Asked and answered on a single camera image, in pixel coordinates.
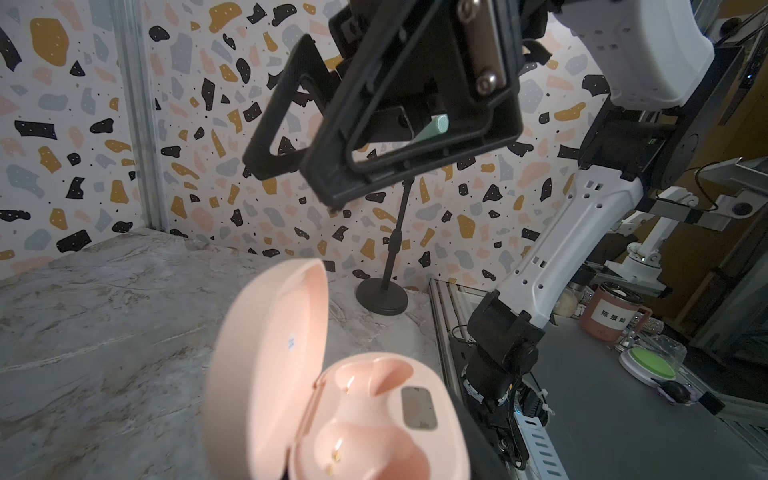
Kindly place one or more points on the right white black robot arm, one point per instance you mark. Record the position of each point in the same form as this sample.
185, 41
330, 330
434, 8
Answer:
665, 79

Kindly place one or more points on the green white round gadget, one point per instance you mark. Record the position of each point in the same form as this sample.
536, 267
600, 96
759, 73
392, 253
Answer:
647, 367

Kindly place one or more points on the red white labelled mug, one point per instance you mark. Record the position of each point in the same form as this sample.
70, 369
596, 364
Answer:
611, 311

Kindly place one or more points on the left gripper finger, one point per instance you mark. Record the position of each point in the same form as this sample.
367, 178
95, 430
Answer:
484, 462

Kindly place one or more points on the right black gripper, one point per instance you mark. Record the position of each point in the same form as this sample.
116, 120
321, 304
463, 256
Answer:
424, 84

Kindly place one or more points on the pink earbud case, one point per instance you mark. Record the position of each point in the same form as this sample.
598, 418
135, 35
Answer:
273, 410

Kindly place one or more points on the mint green microphone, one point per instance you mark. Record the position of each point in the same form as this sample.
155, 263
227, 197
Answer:
382, 295

